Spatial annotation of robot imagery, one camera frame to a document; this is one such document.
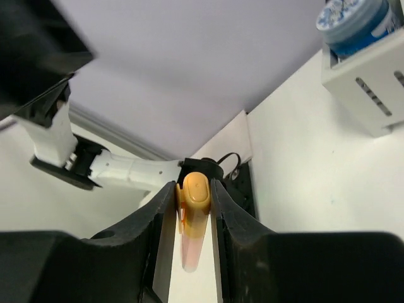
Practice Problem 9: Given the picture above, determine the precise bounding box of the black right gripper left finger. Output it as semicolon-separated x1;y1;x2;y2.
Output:
1;182;175;302

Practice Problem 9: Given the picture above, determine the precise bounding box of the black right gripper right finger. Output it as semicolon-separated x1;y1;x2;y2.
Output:
210;180;403;302

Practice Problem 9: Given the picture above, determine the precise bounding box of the amber highlighter cap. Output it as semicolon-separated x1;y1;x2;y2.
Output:
175;172;211;239

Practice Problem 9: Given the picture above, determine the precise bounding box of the blue slime jar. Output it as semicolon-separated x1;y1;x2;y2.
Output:
316;0;403;61

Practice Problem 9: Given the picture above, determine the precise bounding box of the orange highlighter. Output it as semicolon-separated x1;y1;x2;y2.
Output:
181;215;208;273

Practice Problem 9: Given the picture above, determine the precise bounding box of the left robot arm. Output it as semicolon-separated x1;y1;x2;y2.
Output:
1;1;181;192

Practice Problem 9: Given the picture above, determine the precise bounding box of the white slotted organizer box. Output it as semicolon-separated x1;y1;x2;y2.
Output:
321;21;404;138

